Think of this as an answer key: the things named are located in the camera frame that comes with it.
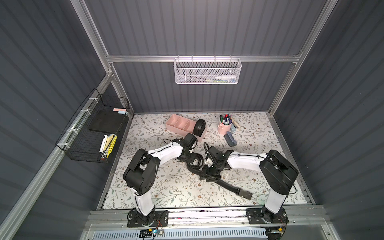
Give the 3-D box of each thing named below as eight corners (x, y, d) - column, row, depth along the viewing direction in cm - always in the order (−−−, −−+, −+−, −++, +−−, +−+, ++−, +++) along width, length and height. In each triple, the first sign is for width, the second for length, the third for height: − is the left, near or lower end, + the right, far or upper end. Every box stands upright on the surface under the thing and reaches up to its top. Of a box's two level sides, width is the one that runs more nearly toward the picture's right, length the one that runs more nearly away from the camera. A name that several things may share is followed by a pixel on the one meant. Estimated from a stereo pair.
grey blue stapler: (229, 147, 102) (231, 144, 99) (222, 135, 109) (223, 131, 105) (236, 145, 103) (237, 142, 100) (228, 133, 110) (229, 130, 106)
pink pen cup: (218, 134, 109) (221, 122, 98) (217, 126, 114) (219, 114, 103) (229, 134, 109) (232, 122, 98) (227, 126, 114) (231, 114, 103)
